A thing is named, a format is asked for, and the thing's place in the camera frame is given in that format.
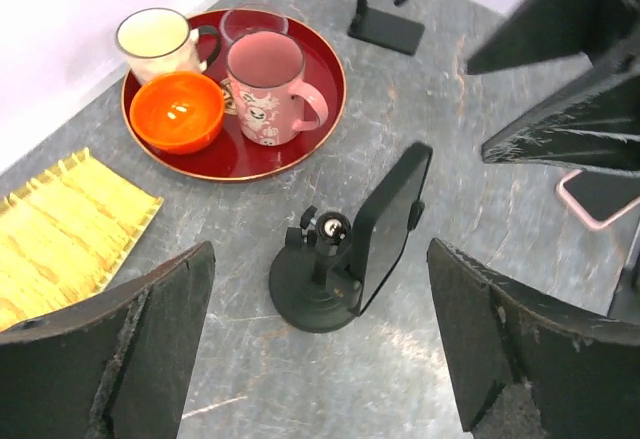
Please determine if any clear drinking glass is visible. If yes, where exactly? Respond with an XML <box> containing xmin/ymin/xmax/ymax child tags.
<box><xmin>219</xmin><ymin>3</ymin><xmax>289</xmax><ymax>46</ymax></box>

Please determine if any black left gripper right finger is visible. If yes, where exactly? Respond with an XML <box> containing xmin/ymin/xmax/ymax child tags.
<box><xmin>427</xmin><ymin>238</ymin><xmax>639</xmax><ymax>438</ymax></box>

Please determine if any yellow woven bamboo mat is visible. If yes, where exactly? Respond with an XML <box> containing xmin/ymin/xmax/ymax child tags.
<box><xmin>1</xmin><ymin>148</ymin><xmax>164</xmax><ymax>330</ymax></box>

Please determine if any black folding phone stand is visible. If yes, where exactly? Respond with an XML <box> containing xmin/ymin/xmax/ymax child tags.
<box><xmin>347</xmin><ymin>0</ymin><xmax>425</xmax><ymax>56</ymax></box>

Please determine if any black smartphone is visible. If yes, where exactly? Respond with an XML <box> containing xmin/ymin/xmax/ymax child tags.
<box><xmin>348</xmin><ymin>142</ymin><xmax>433</xmax><ymax>315</ymax></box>

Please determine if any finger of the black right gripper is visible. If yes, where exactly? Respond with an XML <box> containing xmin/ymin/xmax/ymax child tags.
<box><xmin>481</xmin><ymin>43</ymin><xmax>639</xmax><ymax>172</ymax></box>
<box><xmin>466</xmin><ymin>0</ymin><xmax>639</xmax><ymax>75</ymax></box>

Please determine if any black round-base phone stand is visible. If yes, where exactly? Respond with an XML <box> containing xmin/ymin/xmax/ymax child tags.
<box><xmin>268</xmin><ymin>206</ymin><xmax>362</xmax><ymax>333</ymax></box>

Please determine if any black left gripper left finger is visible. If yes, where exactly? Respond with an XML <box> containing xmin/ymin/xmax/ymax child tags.
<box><xmin>1</xmin><ymin>241</ymin><xmax>215</xmax><ymax>438</ymax></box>

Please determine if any pink patterned mug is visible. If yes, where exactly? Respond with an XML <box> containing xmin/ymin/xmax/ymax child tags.
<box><xmin>226</xmin><ymin>31</ymin><xmax>329</xmax><ymax>147</ymax></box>

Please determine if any red oval lacquer tray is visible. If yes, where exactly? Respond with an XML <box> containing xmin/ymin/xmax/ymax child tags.
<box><xmin>121</xmin><ymin>10</ymin><xmax>346</xmax><ymax>182</ymax></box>

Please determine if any orange bowl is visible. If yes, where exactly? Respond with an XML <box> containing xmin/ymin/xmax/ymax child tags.
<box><xmin>129</xmin><ymin>72</ymin><xmax>225</xmax><ymax>155</ymax></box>

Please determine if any pink-cased smartphone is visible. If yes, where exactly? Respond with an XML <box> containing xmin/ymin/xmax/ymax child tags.
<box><xmin>556</xmin><ymin>170</ymin><xmax>639</xmax><ymax>231</ymax></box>

